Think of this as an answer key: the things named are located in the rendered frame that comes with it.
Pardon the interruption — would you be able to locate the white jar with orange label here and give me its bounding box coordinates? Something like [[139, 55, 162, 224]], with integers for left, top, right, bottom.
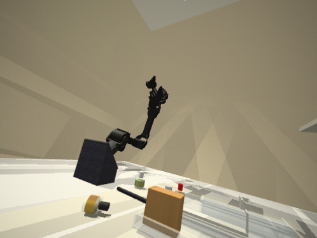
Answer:
[[81, 195, 110, 214]]

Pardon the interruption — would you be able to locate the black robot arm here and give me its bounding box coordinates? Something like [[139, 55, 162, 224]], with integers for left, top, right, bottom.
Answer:
[[106, 101, 161, 154]]

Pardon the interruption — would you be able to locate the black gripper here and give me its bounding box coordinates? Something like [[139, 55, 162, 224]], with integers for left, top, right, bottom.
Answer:
[[146, 76, 166, 105]]

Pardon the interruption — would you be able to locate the black rod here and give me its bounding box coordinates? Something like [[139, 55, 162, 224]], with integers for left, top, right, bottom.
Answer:
[[116, 186, 146, 203]]

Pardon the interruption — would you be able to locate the brown wooden block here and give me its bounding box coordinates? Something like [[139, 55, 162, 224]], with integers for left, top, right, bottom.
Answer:
[[144, 186, 185, 231]]

